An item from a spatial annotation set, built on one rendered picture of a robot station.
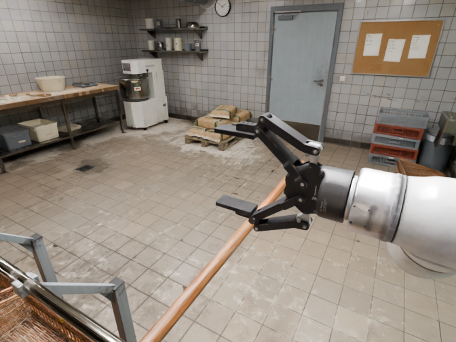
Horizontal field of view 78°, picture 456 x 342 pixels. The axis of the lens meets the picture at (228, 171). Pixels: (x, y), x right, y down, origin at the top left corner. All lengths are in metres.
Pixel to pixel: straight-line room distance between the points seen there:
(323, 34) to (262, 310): 4.16
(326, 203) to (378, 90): 4.72
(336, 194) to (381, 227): 0.06
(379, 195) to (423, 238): 0.06
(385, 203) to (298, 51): 4.91
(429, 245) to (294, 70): 4.96
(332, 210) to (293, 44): 4.92
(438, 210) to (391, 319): 2.02
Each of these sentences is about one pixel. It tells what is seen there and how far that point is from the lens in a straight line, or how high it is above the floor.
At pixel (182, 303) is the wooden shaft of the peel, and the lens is 0.63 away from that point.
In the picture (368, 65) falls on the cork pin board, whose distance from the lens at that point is 5.04.
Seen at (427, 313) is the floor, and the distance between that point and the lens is 2.53.
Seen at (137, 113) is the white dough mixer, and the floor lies 0.35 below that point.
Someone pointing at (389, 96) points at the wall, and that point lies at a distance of 5.09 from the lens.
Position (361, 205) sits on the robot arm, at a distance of 0.38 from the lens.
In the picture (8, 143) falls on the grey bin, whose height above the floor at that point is 0.34.
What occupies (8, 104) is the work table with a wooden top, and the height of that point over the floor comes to 0.88.
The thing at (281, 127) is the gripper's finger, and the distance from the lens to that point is 0.41.
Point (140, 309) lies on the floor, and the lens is 2.24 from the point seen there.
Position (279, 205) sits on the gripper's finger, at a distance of 0.45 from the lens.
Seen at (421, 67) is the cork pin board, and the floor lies 1.31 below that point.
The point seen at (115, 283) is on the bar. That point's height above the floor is 0.95.
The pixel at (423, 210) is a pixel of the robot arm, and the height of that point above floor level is 1.51.
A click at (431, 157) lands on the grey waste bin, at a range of 4.75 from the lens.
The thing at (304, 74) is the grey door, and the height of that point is 1.12.
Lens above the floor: 1.69
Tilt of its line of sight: 25 degrees down
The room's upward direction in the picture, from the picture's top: straight up
